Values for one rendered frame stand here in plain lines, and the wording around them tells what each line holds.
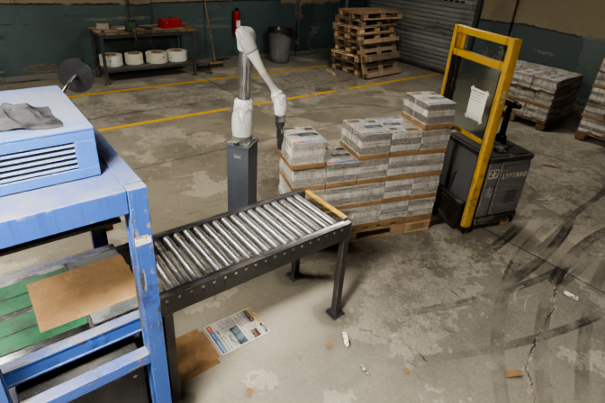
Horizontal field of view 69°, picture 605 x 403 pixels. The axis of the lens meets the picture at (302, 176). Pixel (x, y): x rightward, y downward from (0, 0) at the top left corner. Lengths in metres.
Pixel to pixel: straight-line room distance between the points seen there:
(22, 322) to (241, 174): 1.84
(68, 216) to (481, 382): 2.60
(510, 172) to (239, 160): 2.55
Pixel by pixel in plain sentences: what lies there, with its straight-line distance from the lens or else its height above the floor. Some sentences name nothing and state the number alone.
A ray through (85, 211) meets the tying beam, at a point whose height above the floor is 1.51.
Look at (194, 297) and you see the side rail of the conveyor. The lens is 2.44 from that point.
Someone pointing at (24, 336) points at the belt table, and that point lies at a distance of 2.37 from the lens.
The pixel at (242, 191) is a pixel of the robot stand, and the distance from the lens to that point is 3.60.
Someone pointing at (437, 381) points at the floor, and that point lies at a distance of 3.17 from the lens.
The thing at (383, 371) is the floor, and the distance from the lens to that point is 3.12.
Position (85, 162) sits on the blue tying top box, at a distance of 1.83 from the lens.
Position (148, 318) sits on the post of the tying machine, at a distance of 2.10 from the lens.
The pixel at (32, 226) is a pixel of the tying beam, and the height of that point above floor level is 1.51.
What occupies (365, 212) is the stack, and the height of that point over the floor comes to 0.31.
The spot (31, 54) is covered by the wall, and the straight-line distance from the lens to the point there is 9.27.
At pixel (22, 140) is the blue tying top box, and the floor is 1.74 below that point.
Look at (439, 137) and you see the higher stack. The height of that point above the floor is 0.99.
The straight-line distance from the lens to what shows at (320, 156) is 3.47.
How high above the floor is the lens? 2.37
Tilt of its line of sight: 27 degrees down
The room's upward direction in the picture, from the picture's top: 4 degrees clockwise
